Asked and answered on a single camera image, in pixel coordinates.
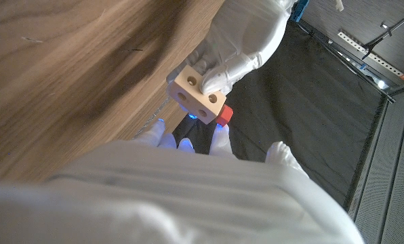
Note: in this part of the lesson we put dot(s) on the black backdrop stand pole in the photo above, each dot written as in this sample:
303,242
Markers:
347,57

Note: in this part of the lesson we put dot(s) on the black backdrop curtain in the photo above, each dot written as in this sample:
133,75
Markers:
290,101

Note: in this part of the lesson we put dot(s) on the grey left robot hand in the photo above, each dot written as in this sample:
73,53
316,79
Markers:
242,37

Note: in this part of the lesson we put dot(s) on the small wooden block with holes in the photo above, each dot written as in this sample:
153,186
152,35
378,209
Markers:
195,98

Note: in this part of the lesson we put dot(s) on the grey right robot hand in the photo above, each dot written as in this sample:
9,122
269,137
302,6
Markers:
171,203

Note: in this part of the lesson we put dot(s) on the red-headed wooden screw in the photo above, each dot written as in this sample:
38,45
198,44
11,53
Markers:
225,115

